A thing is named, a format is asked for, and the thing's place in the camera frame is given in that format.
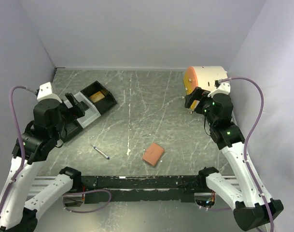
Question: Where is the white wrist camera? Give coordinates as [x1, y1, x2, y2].
[208, 79, 231, 98]
[37, 82, 62, 103]

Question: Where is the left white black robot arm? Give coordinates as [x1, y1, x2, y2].
[0, 93, 85, 232]

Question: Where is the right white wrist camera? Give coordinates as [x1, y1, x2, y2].
[208, 79, 231, 98]

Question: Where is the cream cylinder with orange lid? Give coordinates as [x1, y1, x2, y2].
[182, 65, 231, 114]

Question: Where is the orange leather card holder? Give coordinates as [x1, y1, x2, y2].
[142, 143, 165, 167]

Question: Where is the black white three-compartment tray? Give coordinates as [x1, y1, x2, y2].
[61, 81, 117, 143]

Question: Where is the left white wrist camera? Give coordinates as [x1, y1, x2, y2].
[37, 82, 62, 103]

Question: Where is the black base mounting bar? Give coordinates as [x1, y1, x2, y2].
[52, 175, 224, 203]

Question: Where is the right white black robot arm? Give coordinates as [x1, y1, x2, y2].
[184, 87, 284, 232]

